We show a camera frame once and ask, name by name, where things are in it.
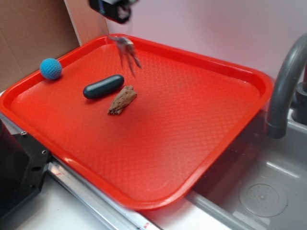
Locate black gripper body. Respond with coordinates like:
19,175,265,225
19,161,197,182
88,0,138,23

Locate thin grey gripper finger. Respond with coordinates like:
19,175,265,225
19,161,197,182
127,21,132,38
98,16,109,37

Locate silver keys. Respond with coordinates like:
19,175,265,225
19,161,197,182
107,35,142,77

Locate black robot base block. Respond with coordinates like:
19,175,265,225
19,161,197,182
0,122,50,220

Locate light wooden board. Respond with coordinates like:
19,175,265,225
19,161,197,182
64,0,103,45

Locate dark teal oblong case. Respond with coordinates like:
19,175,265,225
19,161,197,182
83,74,125,99

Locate blue knitted ball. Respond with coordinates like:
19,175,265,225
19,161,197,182
39,58,62,80

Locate brown cardboard panel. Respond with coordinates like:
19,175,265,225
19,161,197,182
0,0,79,91

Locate red plastic tray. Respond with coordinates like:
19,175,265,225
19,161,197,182
0,36,272,210

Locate grey curved faucet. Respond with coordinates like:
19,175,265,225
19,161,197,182
264,34,307,138

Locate grey plastic sink basin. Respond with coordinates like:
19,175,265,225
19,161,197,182
187,112,307,230

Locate silver metal rail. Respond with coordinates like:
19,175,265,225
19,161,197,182
0,112,154,230

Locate dark faucet handle knob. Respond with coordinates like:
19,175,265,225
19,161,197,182
292,67,307,125

